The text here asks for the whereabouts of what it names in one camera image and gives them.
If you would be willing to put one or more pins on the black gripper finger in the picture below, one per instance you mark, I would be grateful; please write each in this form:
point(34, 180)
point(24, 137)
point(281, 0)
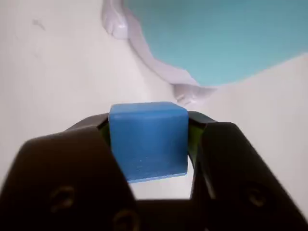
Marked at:
point(67, 173)
point(235, 173)

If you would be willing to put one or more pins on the blue cube block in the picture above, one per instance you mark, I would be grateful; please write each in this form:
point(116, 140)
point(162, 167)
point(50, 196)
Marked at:
point(148, 142)

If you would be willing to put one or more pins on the teal whale-shaped bin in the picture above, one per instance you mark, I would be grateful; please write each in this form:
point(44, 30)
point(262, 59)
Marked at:
point(216, 36)

